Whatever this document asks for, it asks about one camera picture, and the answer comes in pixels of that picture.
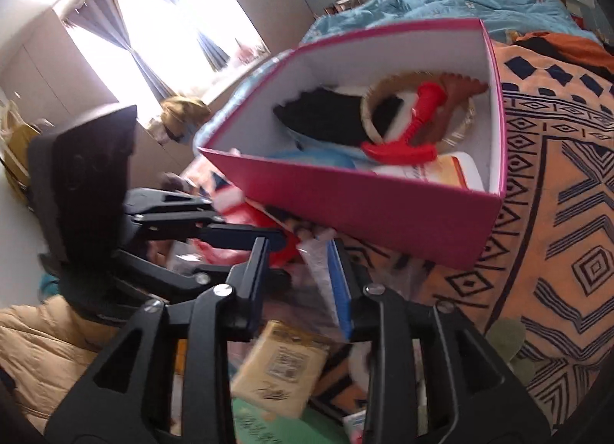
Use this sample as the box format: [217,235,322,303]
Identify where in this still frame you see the pink cardboard storage box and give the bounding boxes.
[196,18,507,269]

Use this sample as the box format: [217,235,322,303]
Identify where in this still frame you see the blue quilt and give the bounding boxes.
[302,0,597,44]

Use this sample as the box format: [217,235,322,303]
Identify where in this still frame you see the black cloth garment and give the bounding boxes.
[273,87,373,147]

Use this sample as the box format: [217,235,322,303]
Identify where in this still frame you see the beige padded jacket sleeve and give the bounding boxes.
[0,295,117,431]

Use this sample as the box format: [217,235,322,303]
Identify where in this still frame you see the blue window curtain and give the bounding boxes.
[63,0,230,102]

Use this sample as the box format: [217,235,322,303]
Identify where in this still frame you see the orange patterned blanket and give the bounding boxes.
[343,43,613,426]

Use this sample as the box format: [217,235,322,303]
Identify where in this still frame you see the white red cream tube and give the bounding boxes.
[373,152,485,191]

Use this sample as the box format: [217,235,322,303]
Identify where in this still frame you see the green plush keychain toy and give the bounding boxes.
[485,318,536,387]

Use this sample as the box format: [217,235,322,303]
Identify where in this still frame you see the red plastic bag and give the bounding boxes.
[181,155,304,267]

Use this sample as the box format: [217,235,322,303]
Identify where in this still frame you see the yellow wet wipes pack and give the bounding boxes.
[230,320,331,419]

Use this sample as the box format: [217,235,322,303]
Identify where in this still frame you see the orange folded cloth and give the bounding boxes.
[512,31,613,72]

